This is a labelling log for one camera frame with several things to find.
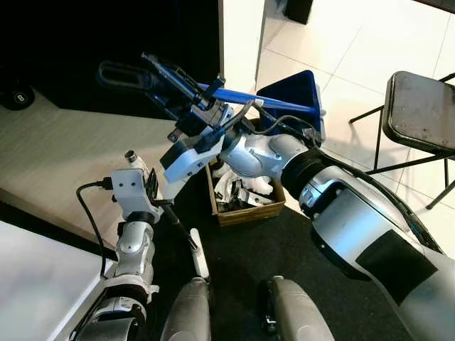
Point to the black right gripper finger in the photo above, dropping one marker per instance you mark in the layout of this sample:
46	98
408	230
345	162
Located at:
210	87
174	92

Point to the large black floor mat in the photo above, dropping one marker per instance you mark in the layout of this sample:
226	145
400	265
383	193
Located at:
242	256

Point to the brown cardboard box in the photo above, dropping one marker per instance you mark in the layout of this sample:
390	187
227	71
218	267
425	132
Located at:
249	215

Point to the black folding chair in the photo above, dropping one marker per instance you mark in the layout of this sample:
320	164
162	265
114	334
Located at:
419	106

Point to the black ball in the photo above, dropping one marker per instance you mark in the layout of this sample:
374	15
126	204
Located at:
18	96

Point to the grey right robot leg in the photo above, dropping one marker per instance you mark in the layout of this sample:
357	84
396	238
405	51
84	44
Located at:
298	312

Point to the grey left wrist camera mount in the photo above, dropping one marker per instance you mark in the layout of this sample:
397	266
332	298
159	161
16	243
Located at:
128	188

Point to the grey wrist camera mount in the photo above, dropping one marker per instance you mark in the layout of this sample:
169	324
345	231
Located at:
128	188
188	160

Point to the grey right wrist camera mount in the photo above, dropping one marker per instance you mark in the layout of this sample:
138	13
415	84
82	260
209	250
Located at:
188	160

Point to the black furniture post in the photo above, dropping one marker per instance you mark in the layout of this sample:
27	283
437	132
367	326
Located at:
298	11

